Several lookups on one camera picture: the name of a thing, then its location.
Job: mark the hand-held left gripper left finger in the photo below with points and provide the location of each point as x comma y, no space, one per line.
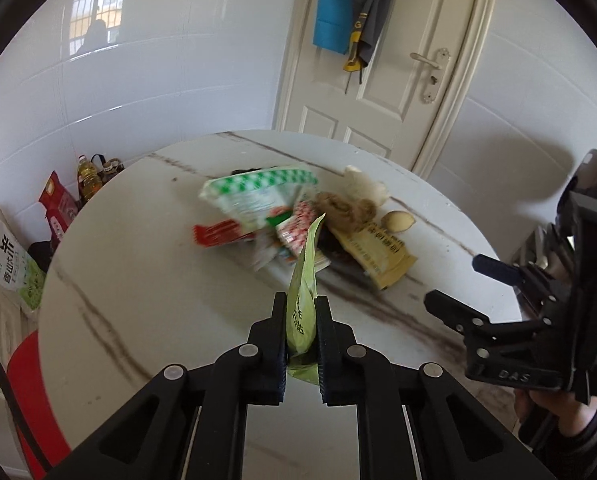
282,360

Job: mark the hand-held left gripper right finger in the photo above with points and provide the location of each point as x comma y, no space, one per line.
321,365

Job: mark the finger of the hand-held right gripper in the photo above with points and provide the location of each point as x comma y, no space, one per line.
453,312
498,270

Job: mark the light green snack packet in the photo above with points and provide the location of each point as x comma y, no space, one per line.
303,300

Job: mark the red snack wrapper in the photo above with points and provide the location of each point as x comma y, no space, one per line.
218,234

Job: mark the person's right forearm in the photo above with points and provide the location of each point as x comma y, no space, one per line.
590,452

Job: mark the person's right hand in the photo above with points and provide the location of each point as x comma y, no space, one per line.
568,415

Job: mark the tan yellow packet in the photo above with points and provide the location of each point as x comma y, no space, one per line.
378,255

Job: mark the silver wrapper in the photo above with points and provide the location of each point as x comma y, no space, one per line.
264,255

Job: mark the small brown paper ball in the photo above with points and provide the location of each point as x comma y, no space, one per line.
366,212

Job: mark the red and white patterned packet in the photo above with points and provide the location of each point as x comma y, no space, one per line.
296,225

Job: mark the white crumpled tissue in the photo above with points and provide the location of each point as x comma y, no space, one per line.
366,185

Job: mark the green and white plastic packet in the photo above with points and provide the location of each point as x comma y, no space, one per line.
248,192

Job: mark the white panel door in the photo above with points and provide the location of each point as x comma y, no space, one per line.
403,85

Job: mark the red stool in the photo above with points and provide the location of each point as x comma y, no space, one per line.
28,390

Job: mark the black bag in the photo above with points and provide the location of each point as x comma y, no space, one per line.
39,257

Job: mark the yellow cooking oil bottle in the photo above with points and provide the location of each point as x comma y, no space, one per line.
88,180

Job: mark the red bag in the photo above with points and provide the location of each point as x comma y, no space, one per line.
58,205

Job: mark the white and green rice bag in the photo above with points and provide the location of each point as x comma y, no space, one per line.
13,270

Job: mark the dark grey hanging garment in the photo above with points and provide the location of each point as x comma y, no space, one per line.
373,5

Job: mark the blue hanging garment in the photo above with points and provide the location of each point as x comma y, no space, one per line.
333,15

